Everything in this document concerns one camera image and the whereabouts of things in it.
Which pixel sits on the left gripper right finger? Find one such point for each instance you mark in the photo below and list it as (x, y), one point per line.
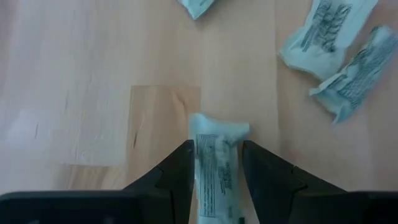
(280, 196)

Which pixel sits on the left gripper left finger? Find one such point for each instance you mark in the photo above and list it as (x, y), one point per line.
(174, 193)

